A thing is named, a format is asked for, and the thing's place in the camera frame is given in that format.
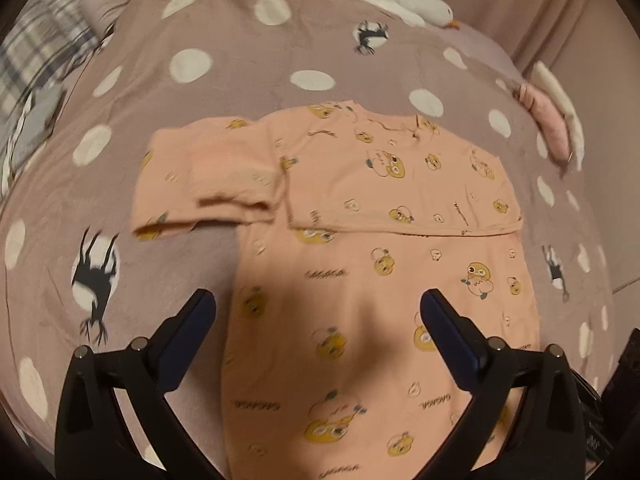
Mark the mauve polka dot bedspread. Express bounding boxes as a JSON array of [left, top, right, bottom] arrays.
[[1, 0, 616, 451]]

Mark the white and pink cloth bundle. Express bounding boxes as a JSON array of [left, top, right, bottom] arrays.
[[514, 61, 586, 171]]

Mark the plaid blue white cloth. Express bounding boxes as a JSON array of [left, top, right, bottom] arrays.
[[1, 0, 98, 196]]

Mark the pink duck print garment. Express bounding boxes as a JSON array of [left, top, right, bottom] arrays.
[[134, 102, 539, 479]]

